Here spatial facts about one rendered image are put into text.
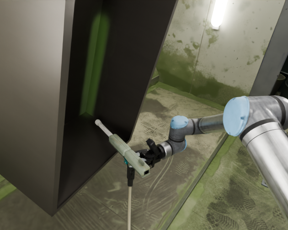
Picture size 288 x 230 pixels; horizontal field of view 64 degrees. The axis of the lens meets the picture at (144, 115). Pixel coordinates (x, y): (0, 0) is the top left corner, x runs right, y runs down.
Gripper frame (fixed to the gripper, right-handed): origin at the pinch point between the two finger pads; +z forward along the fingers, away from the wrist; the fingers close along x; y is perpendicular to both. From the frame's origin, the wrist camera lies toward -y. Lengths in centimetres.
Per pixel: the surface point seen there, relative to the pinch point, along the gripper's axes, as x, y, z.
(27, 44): -8, -62, 40
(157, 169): 23, 48, -45
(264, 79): 28, -2, -181
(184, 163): 16, 47, -68
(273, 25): 37, -52, -176
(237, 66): 55, -7, -172
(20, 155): 6.1, -19.6, 44.4
